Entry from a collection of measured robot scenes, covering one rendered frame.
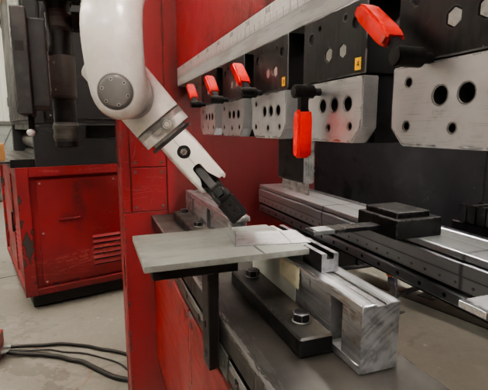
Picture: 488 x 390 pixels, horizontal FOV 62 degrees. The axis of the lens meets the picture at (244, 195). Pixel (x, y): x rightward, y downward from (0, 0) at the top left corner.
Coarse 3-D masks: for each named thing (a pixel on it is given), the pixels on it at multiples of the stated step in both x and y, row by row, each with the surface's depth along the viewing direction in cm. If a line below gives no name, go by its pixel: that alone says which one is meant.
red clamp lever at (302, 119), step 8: (296, 88) 53; (304, 88) 54; (312, 88) 54; (320, 88) 55; (296, 96) 54; (304, 96) 54; (312, 96) 54; (304, 104) 54; (296, 112) 54; (304, 112) 54; (296, 120) 55; (304, 120) 54; (296, 128) 55; (304, 128) 54; (296, 136) 55; (304, 136) 55; (296, 144) 55; (304, 144) 55; (296, 152) 55; (304, 152) 55
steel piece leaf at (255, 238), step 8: (232, 232) 69; (240, 232) 76; (248, 232) 76; (256, 232) 76; (264, 232) 76; (272, 232) 76; (232, 240) 70; (240, 240) 70; (248, 240) 70; (256, 240) 70; (264, 240) 70; (272, 240) 70; (280, 240) 70; (288, 240) 70
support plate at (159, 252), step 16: (144, 240) 71; (160, 240) 71; (176, 240) 71; (192, 240) 71; (208, 240) 71; (224, 240) 71; (144, 256) 62; (160, 256) 62; (176, 256) 62; (192, 256) 62; (208, 256) 62; (224, 256) 62; (240, 256) 62; (256, 256) 63; (272, 256) 64; (288, 256) 65; (144, 272) 58
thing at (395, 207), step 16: (368, 208) 85; (384, 208) 81; (400, 208) 81; (416, 208) 81; (336, 224) 80; (352, 224) 80; (368, 224) 80; (384, 224) 79; (400, 224) 76; (416, 224) 78; (432, 224) 79
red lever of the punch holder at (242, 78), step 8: (232, 64) 78; (240, 64) 78; (232, 72) 78; (240, 72) 76; (240, 80) 75; (248, 80) 75; (240, 88) 73; (248, 88) 73; (240, 96) 73; (248, 96) 73; (256, 96) 74
